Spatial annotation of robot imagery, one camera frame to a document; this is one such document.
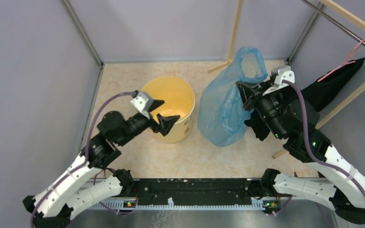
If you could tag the pink clothes hanger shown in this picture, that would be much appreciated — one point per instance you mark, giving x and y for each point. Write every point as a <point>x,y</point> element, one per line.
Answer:
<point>346,61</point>

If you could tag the blue plastic trash bag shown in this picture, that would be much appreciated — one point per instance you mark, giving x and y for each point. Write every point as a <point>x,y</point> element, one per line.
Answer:
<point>221,115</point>

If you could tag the wooden clothes rack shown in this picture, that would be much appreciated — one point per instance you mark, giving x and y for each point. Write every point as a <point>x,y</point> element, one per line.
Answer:
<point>232,42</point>

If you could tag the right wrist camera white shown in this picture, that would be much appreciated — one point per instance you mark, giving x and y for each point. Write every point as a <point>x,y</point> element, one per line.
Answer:
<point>278,76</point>

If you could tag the black cloth garment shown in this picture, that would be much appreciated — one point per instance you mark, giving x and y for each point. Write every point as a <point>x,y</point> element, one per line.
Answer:
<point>317,94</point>

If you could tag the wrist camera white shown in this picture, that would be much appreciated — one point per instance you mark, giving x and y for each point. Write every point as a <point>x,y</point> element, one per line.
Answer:
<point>142,103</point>
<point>278,76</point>

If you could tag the left metal frame post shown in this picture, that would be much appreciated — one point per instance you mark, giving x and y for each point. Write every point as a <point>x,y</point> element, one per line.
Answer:
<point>82,32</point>

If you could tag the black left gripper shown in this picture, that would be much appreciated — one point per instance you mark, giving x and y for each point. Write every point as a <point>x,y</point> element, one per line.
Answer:
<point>167,122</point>

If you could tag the metal frame corner post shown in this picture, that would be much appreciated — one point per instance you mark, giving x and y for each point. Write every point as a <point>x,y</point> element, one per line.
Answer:
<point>302,37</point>

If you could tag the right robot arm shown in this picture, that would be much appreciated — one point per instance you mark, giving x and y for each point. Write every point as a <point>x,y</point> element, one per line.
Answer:
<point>295,121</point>

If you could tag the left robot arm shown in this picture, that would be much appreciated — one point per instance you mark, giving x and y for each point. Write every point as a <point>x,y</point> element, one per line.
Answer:
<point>64,199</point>

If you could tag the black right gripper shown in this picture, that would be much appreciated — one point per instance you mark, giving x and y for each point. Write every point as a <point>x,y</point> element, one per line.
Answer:
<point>251,92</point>

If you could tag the yellow plastic trash bin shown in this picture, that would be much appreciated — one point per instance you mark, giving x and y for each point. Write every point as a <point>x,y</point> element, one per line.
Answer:
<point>179,100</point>

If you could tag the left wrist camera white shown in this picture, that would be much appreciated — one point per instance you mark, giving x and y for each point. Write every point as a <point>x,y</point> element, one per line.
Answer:
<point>142,103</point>

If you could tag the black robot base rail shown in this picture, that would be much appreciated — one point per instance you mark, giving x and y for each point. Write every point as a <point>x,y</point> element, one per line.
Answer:
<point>197,192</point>

